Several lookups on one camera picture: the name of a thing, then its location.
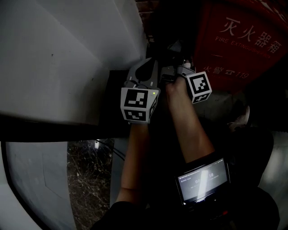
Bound person's left forearm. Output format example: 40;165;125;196
116;123;151;204

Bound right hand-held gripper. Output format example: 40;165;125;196
160;40;213;105

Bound smartphone with lit screen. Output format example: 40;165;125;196
175;157;231;206

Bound red fire extinguisher box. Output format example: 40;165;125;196
193;0;288;91

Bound person's right hand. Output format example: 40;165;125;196
165;78;191;97

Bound person's black clothes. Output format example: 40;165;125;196
90;125;282;230

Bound black floor cable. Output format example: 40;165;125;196
94;139;126;161

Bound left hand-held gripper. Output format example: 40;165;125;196
121;57;162;124

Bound person's white shoe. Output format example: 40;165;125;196
227;105;251;133

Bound person's right forearm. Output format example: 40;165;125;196
166;93;216;164

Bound black wall trim strip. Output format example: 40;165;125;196
0;113;131;142

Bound black panel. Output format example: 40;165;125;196
99;69;148;135

